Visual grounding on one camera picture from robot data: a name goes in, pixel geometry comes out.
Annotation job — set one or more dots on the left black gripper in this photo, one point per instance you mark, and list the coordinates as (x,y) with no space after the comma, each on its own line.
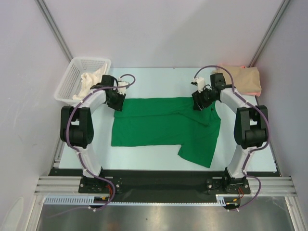
(118,106)

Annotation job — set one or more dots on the green t shirt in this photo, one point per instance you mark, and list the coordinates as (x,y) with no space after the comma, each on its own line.
(168,121)

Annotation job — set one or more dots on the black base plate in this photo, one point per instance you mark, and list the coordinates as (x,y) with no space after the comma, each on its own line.
(227,186)
(92,185)

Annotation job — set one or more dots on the cream t shirt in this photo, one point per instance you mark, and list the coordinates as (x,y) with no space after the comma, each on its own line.
(88,80)

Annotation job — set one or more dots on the right grey cable duct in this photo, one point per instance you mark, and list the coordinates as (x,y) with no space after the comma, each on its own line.
(228,199)

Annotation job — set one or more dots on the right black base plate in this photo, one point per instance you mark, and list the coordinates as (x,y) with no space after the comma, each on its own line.
(227,186)

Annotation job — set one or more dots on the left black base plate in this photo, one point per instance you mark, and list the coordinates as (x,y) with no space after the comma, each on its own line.
(92,185)

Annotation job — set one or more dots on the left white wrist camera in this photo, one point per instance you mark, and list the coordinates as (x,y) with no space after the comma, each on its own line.
(122,86)

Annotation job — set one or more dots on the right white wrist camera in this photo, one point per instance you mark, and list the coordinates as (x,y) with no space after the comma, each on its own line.
(199,82)

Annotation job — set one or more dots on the grey cable duct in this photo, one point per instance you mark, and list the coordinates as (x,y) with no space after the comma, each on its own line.
(228,199)
(76,200)

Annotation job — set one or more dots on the left aluminium corner post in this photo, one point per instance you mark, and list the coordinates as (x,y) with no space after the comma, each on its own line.
(47,15)

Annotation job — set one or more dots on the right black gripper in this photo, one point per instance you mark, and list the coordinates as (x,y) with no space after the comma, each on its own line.
(198,102)

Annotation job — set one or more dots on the left grey cable duct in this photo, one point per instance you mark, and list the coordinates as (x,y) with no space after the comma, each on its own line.
(76,200)

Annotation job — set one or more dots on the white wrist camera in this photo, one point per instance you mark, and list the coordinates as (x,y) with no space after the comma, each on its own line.
(199,82)
(122,86)

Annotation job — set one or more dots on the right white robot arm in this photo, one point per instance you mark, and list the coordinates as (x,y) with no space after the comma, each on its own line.
(251,128)

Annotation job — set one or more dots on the right aluminium corner post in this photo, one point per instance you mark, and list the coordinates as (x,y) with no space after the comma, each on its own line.
(282,9)

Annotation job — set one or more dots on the aluminium front rail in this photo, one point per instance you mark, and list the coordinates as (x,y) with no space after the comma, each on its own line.
(61,185)

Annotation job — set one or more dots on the white plastic basket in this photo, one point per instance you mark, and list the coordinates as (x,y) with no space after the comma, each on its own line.
(70,83)

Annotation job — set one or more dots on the folded pink t shirt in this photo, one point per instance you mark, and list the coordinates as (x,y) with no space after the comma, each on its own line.
(255,92)

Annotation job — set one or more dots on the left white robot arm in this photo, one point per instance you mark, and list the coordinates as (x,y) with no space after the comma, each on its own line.
(76,127)

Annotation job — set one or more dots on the aluminium corner post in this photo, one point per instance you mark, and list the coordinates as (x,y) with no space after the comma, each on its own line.
(282,9)
(47,15)

